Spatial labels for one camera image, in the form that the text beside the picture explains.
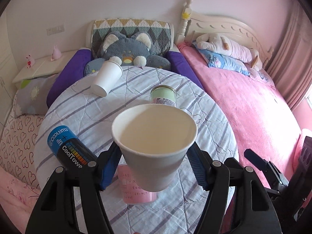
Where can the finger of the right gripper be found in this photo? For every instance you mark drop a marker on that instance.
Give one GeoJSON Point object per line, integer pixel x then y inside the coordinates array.
{"type": "Point", "coordinates": [256, 160]}

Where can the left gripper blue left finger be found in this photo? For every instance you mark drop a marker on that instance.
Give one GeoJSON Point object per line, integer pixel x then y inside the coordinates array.
{"type": "Point", "coordinates": [107, 165]}

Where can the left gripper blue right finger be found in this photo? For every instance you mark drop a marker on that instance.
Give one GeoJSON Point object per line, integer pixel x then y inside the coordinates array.
{"type": "Point", "coordinates": [199, 161]}

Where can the white paper cup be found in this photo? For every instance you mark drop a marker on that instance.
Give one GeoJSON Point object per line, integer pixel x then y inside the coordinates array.
{"type": "Point", "coordinates": [106, 78]}
{"type": "Point", "coordinates": [154, 139]}

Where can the pink plastic cup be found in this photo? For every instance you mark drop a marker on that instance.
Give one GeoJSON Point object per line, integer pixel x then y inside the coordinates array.
{"type": "Point", "coordinates": [131, 192]}

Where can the white paper cup lying down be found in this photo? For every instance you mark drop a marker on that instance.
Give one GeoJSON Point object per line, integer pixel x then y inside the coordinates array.
{"type": "Point", "coordinates": [106, 78]}

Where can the pink fleece blanket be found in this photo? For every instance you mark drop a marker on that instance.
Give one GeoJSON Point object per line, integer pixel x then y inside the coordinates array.
{"type": "Point", "coordinates": [257, 113]}

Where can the black blue CoolTowel can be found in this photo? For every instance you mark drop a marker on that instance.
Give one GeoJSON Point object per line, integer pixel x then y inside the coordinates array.
{"type": "Point", "coordinates": [69, 149]}

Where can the striped quilt covered round table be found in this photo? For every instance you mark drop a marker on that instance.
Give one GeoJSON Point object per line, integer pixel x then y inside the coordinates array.
{"type": "Point", "coordinates": [177, 209]}

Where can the green pink labelled can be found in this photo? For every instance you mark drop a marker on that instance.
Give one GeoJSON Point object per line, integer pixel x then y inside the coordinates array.
{"type": "Point", "coordinates": [164, 95]}

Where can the heart patterned bed sheet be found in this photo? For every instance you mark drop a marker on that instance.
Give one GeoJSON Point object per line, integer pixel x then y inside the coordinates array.
{"type": "Point", "coordinates": [18, 139]}

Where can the purple cushion left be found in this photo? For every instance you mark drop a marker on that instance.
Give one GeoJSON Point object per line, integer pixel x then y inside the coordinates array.
{"type": "Point", "coordinates": [71, 73]}

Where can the purple cushion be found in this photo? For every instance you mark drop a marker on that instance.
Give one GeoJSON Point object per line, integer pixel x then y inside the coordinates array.
{"type": "Point", "coordinates": [71, 73]}
{"type": "Point", "coordinates": [180, 66]}

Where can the pink floral blanket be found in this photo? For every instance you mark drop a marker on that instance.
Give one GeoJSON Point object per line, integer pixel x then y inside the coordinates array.
{"type": "Point", "coordinates": [17, 199]}

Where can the grey flower pillow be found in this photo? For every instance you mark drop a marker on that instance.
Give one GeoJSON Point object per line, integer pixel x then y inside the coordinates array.
{"type": "Point", "coordinates": [31, 98]}

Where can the purple cushion right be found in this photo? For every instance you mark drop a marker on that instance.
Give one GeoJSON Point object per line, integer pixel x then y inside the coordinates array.
{"type": "Point", "coordinates": [180, 66]}

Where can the pink curtain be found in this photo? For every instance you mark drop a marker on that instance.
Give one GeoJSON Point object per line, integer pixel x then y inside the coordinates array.
{"type": "Point", "coordinates": [290, 69]}

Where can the blue cartoon pillow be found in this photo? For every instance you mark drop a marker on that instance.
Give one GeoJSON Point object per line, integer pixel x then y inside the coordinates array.
{"type": "Point", "coordinates": [215, 60]}

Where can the cream bedside table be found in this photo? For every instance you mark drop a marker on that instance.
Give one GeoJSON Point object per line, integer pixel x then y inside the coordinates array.
{"type": "Point", "coordinates": [43, 67]}

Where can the grey cat plush toy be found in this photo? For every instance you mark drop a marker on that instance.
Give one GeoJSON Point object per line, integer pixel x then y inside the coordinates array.
{"type": "Point", "coordinates": [137, 50]}

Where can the pink rabbit figurine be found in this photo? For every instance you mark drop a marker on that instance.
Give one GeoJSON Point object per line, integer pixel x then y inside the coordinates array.
{"type": "Point", "coordinates": [56, 54]}

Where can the white pink dog plush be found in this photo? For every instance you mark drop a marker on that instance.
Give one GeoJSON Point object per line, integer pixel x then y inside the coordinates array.
{"type": "Point", "coordinates": [221, 44]}

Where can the small heart bunny figurine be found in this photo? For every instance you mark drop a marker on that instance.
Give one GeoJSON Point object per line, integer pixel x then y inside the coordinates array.
{"type": "Point", "coordinates": [30, 61]}

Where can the diamond patterned quilted headboard cover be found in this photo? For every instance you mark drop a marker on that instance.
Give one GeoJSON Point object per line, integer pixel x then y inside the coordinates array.
{"type": "Point", "coordinates": [161, 32]}

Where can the cream wooden bed headboard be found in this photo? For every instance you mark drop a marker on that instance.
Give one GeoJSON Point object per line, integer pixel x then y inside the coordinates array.
{"type": "Point", "coordinates": [193, 24]}

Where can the white wall socket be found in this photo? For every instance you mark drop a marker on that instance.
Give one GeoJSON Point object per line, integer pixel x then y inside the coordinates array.
{"type": "Point", "coordinates": [55, 30]}

